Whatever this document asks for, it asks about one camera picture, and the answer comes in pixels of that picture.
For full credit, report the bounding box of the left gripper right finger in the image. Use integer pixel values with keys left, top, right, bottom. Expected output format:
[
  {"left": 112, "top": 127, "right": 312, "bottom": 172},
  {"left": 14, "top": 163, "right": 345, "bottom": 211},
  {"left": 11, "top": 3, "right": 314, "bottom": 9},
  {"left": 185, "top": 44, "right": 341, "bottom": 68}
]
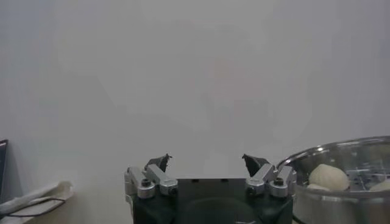
[{"left": 242, "top": 153, "right": 298, "bottom": 199}]

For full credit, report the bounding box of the dark screen panel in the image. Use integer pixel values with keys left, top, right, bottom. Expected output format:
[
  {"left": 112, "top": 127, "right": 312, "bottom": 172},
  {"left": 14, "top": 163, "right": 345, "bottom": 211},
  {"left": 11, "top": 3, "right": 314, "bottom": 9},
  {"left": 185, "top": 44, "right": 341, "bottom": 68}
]
[{"left": 0, "top": 139, "right": 9, "bottom": 198}]

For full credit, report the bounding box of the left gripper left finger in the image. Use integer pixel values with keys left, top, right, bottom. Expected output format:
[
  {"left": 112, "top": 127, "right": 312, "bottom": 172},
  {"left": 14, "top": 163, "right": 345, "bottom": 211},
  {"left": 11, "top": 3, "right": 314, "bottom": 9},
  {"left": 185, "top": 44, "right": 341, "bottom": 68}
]
[{"left": 124, "top": 153, "right": 179, "bottom": 200}]

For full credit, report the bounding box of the stainless steel steamer basket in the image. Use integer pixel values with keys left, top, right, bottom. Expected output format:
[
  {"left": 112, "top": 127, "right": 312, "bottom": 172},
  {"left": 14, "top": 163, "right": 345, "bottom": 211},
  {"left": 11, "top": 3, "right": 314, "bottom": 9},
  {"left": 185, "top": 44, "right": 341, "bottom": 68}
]
[{"left": 275, "top": 136, "right": 390, "bottom": 224}]

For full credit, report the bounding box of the white steamed baozi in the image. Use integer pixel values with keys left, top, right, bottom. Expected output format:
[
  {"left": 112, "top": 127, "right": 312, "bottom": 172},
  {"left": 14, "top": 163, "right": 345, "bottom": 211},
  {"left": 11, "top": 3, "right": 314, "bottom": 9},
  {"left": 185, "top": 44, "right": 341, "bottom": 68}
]
[
  {"left": 369, "top": 180, "right": 390, "bottom": 192},
  {"left": 308, "top": 163, "right": 350, "bottom": 192}
]

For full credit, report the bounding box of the thin black cable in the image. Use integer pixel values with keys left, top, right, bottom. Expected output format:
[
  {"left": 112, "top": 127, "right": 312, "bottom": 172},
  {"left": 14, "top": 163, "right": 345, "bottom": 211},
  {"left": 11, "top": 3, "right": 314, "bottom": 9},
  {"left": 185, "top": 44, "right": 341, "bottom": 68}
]
[{"left": 0, "top": 197, "right": 66, "bottom": 217}]

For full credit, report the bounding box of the white crumpled cloth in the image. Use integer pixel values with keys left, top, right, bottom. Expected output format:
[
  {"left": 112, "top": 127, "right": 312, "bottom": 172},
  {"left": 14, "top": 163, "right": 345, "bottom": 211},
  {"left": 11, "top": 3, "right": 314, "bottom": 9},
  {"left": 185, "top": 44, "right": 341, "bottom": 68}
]
[{"left": 0, "top": 181, "right": 74, "bottom": 214}]

